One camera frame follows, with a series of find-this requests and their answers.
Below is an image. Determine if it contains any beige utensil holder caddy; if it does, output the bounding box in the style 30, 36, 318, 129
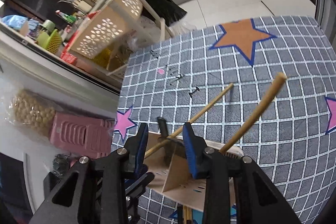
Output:
142, 133, 245, 213

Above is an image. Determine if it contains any wooden chopstick patterned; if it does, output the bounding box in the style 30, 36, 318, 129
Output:
186, 207, 193, 224

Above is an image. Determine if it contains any wooden chopstick blue tip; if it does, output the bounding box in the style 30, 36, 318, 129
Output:
183, 205, 189, 224

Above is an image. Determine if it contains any pink plastic stool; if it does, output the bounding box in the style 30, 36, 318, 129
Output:
50, 112, 113, 159

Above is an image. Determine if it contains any grey checkered tablecloth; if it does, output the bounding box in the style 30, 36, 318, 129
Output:
113, 16, 335, 223

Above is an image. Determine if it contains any bag of soybeans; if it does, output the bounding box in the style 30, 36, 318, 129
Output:
10, 90, 56, 137

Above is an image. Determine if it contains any red plastic basket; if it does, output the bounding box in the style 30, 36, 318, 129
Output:
60, 51, 77, 65

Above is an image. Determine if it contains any green plastic basket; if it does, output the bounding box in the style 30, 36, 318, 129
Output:
37, 29, 62, 54

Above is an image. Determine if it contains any beige perforated storage rack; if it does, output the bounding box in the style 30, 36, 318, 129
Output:
66, 0, 173, 77

